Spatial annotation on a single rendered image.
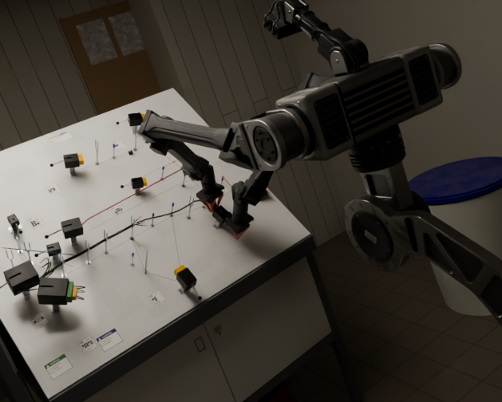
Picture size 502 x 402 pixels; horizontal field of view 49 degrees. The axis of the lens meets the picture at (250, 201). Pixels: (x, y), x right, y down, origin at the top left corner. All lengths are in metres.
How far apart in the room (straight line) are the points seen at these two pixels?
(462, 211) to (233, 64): 2.16
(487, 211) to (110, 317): 1.83
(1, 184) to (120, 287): 0.66
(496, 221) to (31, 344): 2.14
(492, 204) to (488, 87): 0.75
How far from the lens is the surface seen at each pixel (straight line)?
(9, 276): 1.98
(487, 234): 2.94
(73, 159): 2.33
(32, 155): 2.48
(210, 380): 2.21
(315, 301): 2.45
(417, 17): 3.54
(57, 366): 1.98
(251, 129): 1.24
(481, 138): 3.49
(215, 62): 4.22
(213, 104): 4.17
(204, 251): 2.19
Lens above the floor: 1.64
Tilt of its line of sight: 14 degrees down
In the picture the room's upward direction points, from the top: 20 degrees counter-clockwise
